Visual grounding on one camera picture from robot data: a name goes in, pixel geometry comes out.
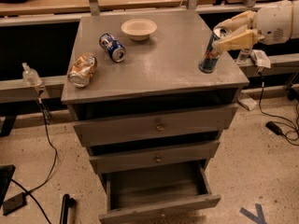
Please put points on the black box on floor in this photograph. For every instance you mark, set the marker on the black box on floor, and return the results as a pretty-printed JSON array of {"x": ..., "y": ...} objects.
[{"x": 13, "y": 204}]

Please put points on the grey block on floor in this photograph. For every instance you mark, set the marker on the grey block on floor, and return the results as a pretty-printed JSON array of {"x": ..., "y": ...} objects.
[{"x": 247, "y": 101}]

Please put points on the clear water bottle right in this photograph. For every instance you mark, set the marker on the clear water bottle right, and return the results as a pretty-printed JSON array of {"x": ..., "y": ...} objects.
[{"x": 243, "y": 55}]

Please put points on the white paper bowl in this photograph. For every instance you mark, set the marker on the white paper bowl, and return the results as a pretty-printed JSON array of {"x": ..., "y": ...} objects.
[{"x": 139, "y": 29}]

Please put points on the grey middle drawer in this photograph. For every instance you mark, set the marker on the grey middle drawer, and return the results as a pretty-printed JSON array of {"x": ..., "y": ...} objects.
[{"x": 155, "y": 156}]

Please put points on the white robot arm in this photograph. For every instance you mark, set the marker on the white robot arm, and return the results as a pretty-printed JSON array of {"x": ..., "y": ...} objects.
[{"x": 295, "y": 22}]

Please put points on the grey top drawer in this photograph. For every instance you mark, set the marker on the grey top drawer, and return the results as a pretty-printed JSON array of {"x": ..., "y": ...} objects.
[{"x": 98, "y": 132}]

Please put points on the black power adapter right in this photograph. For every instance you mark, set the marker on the black power adapter right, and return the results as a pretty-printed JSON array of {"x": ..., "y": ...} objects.
[{"x": 274, "y": 128}]

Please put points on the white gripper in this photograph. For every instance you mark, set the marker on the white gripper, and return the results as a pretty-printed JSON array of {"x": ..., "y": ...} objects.
[{"x": 273, "y": 22}]

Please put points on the grey drawer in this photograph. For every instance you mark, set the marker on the grey drawer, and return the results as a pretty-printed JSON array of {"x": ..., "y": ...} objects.
[
  {"x": 98, "y": 132},
  {"x": 155, "y": 156},
  {"x": 159, "y": 191}
]

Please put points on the grey bottom drawer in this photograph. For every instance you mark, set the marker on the grey bottom drawer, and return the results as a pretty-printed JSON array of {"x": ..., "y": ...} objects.
[{"x": 159, "y": 191}]

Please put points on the black monitor edge left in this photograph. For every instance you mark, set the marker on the black monitor edge left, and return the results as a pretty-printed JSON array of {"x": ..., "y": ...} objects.
[{"x": 6, "y": 173}]

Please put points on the white packet on rail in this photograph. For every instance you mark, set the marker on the white packet on rail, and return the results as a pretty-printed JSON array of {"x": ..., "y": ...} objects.
[{"x": 260, "y": 58}]

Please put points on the black stand bottom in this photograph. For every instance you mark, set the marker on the black stand bottom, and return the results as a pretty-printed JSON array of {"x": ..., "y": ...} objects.
[{"x": 67, "y": 203}]

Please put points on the crushed gold can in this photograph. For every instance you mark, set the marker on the crushed gold can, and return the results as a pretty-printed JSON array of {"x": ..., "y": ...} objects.
[{"x": 82, "y": 70}]

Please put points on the grey wooden drawer cabinet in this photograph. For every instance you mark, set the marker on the grey wooden drawer cabinet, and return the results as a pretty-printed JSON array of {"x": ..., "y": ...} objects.
[{"x": 158, "y": 75}]

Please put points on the redbull can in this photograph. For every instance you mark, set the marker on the redbull can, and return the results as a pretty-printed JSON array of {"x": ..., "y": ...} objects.
[{"x": 212, "y": 54}]

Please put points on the clear bottle on left rail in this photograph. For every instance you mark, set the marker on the clear bottle on left rail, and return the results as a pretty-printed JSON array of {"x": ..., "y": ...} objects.
[{"x": 31, "y": 76}]

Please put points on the blue pepsi can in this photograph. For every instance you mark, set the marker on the blue pepsi can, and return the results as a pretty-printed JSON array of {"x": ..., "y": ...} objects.
[{"x": 113, "y": 47}]

